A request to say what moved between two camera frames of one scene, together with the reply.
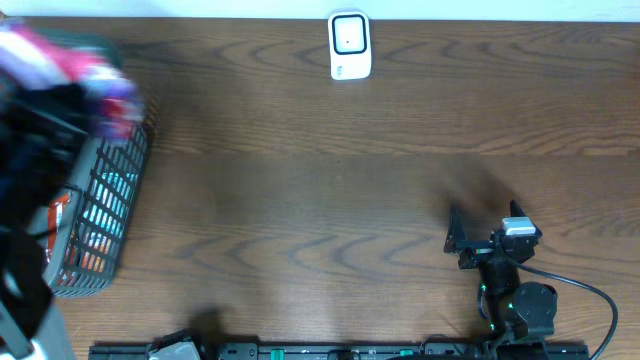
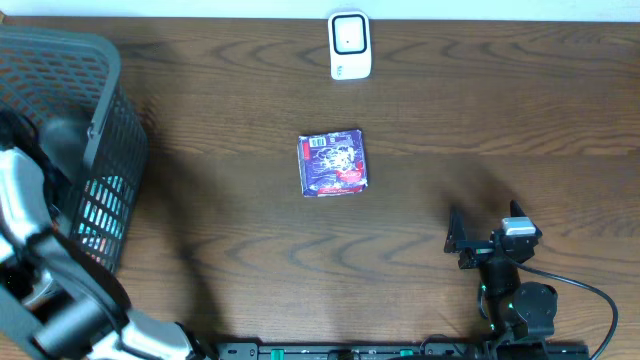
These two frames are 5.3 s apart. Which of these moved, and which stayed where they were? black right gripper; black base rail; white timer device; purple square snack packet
Moved: purple square snack packet
Stayed: white timer device; black base rail; black right gripper
